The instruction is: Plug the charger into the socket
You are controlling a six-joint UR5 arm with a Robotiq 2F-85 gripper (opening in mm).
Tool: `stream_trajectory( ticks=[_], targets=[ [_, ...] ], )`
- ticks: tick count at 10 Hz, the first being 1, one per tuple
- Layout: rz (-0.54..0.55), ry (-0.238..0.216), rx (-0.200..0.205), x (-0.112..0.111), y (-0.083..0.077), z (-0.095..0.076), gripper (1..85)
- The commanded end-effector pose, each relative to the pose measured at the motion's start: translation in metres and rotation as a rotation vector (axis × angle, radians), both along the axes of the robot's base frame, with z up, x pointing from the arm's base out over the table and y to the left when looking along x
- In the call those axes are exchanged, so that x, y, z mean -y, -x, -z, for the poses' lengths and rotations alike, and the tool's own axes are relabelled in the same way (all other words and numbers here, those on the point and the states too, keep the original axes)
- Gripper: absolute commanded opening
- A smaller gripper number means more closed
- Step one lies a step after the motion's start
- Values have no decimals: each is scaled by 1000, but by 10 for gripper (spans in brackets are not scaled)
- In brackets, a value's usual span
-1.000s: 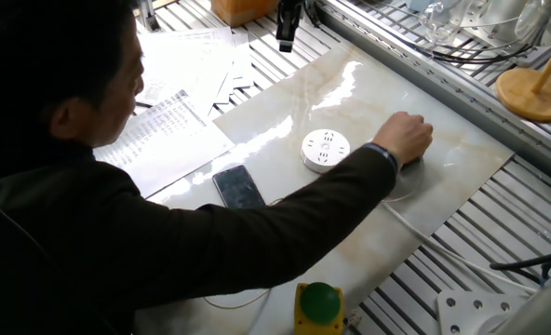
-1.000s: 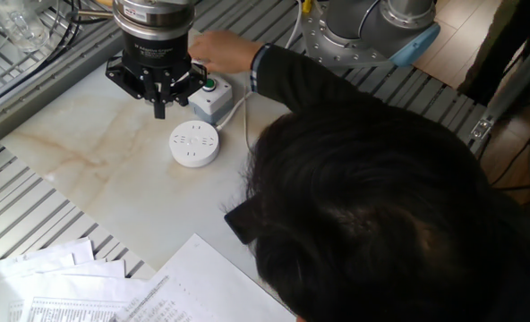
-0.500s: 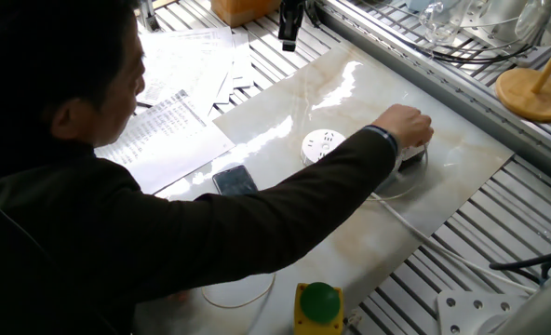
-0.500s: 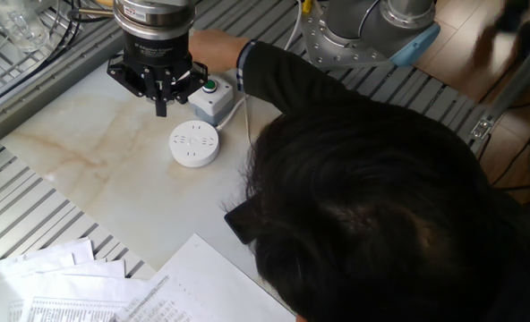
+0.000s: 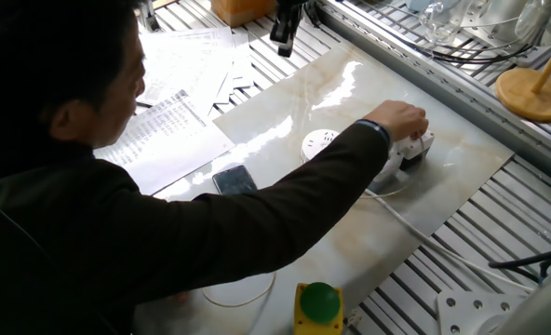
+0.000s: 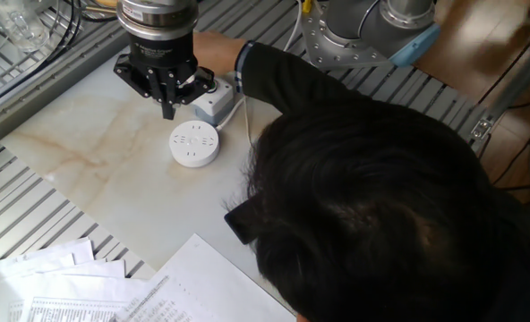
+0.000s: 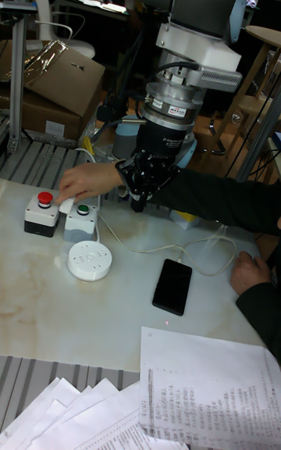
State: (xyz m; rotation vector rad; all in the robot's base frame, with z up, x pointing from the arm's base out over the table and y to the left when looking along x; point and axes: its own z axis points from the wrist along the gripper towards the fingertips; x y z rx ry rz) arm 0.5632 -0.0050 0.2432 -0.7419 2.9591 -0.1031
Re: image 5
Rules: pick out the person's right hand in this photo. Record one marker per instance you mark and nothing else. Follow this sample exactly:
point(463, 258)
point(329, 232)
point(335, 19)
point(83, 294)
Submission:
point(396, 118)

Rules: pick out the white box red button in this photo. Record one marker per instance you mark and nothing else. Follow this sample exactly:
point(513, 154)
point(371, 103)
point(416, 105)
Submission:
point(420, 149)

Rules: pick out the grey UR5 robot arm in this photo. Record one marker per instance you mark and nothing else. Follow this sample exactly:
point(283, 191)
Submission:
point(545, 312)

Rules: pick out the right forearm in black sleeve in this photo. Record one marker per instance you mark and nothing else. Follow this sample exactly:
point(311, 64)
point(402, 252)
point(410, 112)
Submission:
point(303, 186)

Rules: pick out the round white power socket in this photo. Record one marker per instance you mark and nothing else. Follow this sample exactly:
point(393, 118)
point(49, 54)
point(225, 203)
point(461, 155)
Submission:
point(317, 142)

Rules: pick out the white marble pattern board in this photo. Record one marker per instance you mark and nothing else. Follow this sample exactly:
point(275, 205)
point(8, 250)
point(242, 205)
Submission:
point(303, 84)

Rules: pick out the clear glass pitcher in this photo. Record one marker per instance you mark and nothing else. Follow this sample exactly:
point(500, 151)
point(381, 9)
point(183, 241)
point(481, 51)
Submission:
point(440, 21)

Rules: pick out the wooden stand with pole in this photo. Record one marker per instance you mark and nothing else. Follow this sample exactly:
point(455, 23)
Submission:
point(531, 95)

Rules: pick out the blank white paper sheet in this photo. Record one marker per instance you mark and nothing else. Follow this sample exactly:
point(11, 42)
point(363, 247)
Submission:
point(223, 90)
point(243, 60)

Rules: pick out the black smartphone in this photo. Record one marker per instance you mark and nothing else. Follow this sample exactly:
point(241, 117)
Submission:
point(233, 181)

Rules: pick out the wooden block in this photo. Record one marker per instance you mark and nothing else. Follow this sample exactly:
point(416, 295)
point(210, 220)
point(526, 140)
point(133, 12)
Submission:
point(243, 11)

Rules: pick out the yellow box green mushroom button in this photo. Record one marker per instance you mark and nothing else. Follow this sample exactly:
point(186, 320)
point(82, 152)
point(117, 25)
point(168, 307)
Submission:
point(319, 302)

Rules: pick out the paper sheet with printed table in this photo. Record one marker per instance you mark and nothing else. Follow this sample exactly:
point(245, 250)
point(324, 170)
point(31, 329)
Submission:
point(182, 65)

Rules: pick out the paper sheet with text list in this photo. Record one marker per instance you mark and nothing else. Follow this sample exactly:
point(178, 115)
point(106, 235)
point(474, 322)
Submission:
point(164, 139)

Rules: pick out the person in black sweater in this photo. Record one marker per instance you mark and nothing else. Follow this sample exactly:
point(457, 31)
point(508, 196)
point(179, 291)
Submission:
point(47, 232)

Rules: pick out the aluminium table rail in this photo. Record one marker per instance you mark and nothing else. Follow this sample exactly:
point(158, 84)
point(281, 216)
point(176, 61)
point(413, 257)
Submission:
point(443, 90)

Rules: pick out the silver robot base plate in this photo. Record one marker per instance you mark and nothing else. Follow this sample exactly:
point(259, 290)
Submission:
point(471, 309)

